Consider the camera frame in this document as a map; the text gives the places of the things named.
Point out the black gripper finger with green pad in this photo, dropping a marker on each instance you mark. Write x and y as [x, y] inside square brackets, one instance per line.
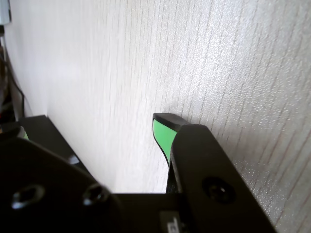
[48, 182]
[206, 165]

